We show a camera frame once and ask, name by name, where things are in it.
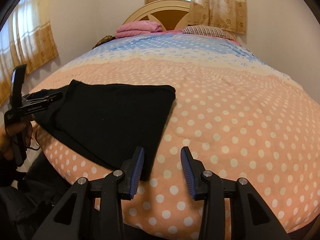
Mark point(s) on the cream wooden headboard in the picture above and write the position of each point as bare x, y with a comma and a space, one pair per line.
162, 5

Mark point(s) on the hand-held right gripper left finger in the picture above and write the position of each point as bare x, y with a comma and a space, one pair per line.
136, 176

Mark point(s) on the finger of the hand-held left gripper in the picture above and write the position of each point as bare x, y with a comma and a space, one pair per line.
17, 82
42, 97

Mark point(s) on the pink folded blanket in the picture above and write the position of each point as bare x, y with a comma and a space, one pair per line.
138, 28

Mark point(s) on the black pants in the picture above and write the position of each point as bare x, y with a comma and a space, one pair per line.
112, 120

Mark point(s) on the person's left hand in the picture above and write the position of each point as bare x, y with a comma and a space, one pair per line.
6, 142

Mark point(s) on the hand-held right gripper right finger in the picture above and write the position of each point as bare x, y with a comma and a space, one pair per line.
188, 176

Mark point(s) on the striped pillow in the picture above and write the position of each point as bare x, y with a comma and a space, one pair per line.
207, 31

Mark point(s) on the polka-dot bed blanket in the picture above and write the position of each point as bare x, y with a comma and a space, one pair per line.
225, 105

